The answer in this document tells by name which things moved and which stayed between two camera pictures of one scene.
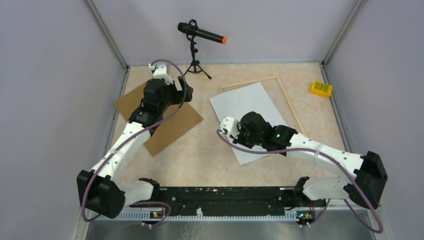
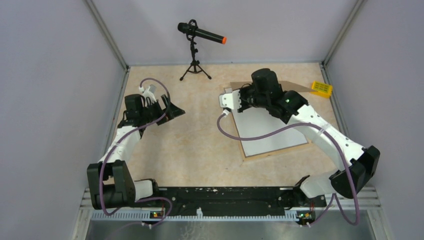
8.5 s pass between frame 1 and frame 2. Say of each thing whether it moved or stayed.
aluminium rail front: stayed
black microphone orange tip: stayed
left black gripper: moved
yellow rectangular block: stayed
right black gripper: moved
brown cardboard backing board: moved
